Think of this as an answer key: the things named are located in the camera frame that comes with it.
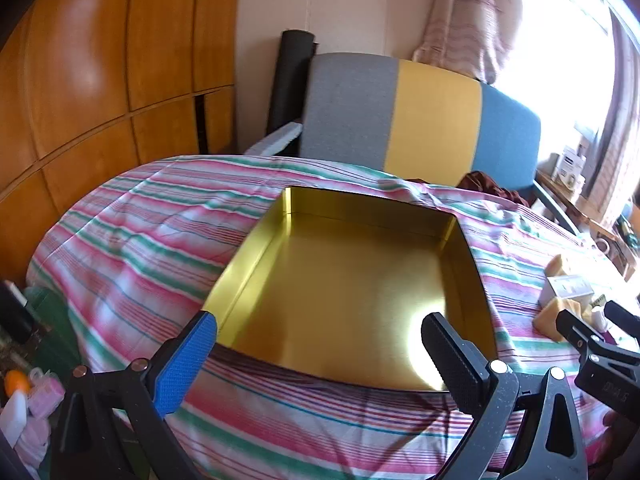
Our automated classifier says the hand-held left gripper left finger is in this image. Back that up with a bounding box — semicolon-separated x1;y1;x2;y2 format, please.
50;310;221;480

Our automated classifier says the striped side curtain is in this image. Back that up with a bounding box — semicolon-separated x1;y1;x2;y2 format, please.
590;25;640;221

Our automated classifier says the pink patterned curtain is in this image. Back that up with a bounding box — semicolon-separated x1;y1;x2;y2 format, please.
412;0;523;83

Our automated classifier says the white carton box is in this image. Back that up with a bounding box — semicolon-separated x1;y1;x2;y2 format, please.
539;275;593;307

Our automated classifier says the yellow sponge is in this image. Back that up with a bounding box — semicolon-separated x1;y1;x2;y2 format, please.
545;255;577;277
532;297;587;343

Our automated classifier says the black rolled mat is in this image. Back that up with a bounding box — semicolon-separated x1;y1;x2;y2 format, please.
267;30;318;136

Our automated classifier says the dark red cloth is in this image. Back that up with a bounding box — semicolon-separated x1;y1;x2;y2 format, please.
457;171;531;208

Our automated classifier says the striped pink green tablecloth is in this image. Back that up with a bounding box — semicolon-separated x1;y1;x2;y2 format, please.
27;155;621;480

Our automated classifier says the white appliance box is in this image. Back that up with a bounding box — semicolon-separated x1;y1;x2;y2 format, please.
550;145;587;196

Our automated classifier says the green bag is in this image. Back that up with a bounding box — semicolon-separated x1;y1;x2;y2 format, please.
27;287;81;361

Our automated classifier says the wooden wardrobe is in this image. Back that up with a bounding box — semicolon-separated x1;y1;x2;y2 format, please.
0;0;243;286

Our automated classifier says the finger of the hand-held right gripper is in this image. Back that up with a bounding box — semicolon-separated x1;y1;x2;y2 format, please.
604;300;640;343
556;308;610;357

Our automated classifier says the pink packet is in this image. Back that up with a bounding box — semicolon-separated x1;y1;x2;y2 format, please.
27;370;67;418

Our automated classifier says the white bottle orange cap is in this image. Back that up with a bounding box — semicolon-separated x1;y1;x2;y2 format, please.
0;370;30;447

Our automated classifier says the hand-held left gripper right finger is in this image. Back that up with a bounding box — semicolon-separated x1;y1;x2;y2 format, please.
421;311;589;480

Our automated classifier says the square metal tin box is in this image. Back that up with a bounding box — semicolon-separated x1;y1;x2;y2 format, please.
202;186;498;393

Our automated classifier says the wooden desk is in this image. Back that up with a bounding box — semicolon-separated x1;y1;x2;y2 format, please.
535;170;626;266

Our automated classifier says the bright window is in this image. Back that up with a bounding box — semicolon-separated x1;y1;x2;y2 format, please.
500;0;616;161

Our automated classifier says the grey yellow blue chair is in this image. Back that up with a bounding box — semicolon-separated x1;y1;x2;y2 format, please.
297;52;581;233

